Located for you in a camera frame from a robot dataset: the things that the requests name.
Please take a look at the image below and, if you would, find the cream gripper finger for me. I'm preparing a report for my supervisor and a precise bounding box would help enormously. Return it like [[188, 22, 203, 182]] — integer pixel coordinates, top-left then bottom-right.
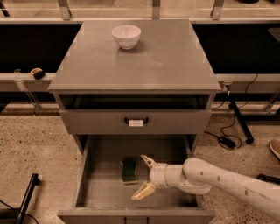
[[131, 182, 157, 200], [141, 155, 156, 169]]

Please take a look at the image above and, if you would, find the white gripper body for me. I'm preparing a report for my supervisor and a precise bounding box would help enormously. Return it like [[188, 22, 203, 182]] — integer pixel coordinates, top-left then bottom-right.
[[150, 163, 186, 189]]

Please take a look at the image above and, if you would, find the green yellow sponge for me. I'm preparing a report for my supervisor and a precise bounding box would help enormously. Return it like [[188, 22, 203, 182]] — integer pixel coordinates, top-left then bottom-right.
[[121, 158, 137, 185]]

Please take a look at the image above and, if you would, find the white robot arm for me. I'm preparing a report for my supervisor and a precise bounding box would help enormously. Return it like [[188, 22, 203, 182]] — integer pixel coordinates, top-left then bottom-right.
[[132, 155, 280, 220]]

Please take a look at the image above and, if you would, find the open grey middle drawer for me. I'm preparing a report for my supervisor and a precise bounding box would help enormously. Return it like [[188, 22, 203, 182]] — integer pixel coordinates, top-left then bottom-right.
[[58, 135, 215, 224]]

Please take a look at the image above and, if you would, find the grey drawer cabinet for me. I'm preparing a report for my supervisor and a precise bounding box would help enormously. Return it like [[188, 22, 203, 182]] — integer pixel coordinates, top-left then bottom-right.
[[49, 20, 220, 150]]

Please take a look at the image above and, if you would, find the closed grey top drawer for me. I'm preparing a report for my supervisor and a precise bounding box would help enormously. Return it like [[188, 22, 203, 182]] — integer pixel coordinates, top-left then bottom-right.
[[60, 109, 211, 135]]

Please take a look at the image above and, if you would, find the black stand leg right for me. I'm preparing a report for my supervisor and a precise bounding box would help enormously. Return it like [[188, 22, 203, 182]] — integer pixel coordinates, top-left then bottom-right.
[[227, 92, 255, 144]]

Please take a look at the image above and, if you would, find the black stand leg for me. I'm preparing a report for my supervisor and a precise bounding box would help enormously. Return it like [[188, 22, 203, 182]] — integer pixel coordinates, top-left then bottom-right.
[[15, 173, 39, 224], [227, 92, 255, 144]]

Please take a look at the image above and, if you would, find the black caster foot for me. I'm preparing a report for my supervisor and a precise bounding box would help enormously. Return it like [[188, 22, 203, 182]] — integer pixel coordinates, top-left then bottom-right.
[[257, 174, 280, 185]]

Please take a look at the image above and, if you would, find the black stand leg left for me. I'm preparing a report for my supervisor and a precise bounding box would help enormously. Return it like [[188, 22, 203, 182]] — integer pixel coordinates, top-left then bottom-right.
[[15, 173, 39, 224]]

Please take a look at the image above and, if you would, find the tan shoe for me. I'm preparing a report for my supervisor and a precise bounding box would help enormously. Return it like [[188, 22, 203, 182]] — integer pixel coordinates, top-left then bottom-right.
[[269, 139, 280, 159]]

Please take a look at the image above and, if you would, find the white ceramic bowl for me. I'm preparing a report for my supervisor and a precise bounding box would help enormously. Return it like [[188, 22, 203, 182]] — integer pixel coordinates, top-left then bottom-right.
[[111, 25, 142, 50]]

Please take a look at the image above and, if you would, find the small black yellow device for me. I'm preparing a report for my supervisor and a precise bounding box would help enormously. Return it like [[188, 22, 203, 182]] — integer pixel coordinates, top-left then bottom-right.
[[31, 68, 46, 80]]

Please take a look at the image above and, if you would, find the black white drawer handle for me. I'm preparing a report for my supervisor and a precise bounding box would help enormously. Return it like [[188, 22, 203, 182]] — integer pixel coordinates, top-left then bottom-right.
[[124, 117, 149, 127]]

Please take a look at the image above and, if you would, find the black power adapter with cable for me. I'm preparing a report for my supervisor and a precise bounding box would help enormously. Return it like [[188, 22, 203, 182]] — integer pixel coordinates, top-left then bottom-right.
[[203, 73, 259, 151]]

